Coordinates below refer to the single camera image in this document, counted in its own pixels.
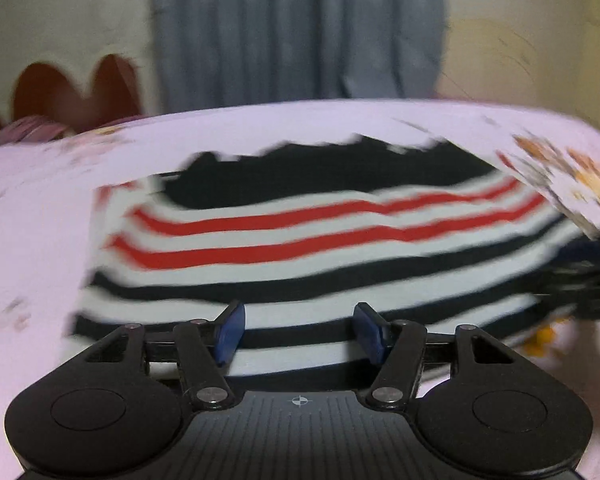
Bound red scalloped headboard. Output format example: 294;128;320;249
0;52;144;139

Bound pink floral bed sheet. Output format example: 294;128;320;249
0;97;600;480

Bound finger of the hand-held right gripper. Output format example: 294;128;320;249
530;239;600;322

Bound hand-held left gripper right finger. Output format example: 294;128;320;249
352;302;527;412

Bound wide blue-grey curtain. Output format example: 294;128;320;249
150;0;449;112

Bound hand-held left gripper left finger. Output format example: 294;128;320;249
69;300;246;414

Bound striped knitted child's sweater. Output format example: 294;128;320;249
62;132;589;379

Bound cream arched headboard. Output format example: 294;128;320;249
437;17;600;137

